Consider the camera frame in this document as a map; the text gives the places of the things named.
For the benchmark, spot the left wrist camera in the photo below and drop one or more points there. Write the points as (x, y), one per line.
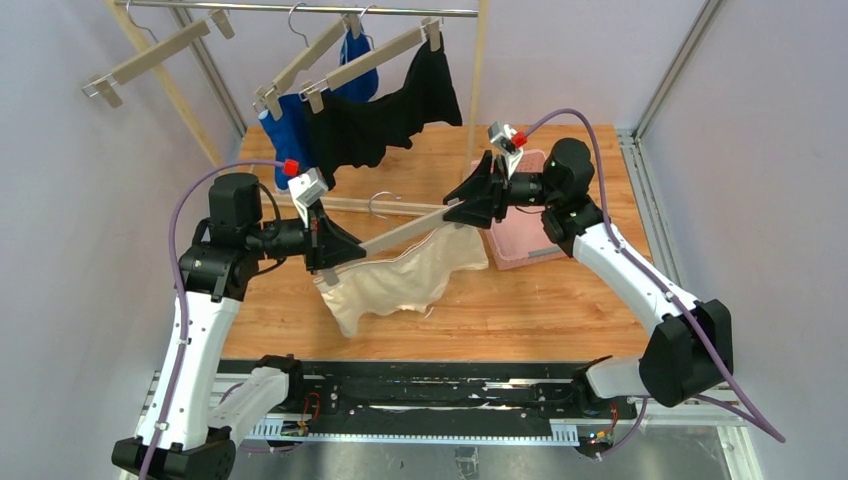
(305, 189)

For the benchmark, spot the pink plastic basket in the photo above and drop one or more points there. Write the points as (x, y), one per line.
(523, 242)

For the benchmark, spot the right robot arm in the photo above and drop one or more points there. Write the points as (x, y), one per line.
(689, 349)

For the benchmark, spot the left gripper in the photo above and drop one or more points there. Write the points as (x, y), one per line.
(315, 240)

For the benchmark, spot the beige clip hanger blue underwear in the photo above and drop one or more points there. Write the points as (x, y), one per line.
(267, 97)

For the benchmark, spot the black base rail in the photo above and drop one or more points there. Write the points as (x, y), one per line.
(459, 403)

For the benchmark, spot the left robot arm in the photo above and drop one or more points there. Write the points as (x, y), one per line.
(183, 435)

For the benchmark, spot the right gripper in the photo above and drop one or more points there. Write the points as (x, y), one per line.
(499, 192)

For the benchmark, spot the aluminium frame post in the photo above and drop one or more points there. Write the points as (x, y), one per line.
(687, 48)

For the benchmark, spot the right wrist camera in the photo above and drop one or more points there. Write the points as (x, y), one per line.
(510, 142)

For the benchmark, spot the wooden clothes rack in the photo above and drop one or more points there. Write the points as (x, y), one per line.
(441, 155)

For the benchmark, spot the empty beige clip hanger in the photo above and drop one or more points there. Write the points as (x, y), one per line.
(152, 56)

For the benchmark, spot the beige clip hanger cream underwear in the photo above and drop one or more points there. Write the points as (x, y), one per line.
(382, 204)

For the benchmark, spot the beige clip hanger black underwear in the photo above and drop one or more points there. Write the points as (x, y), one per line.
(430, 30)

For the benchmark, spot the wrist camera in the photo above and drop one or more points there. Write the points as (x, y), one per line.
(305, 189)
(510, 142)

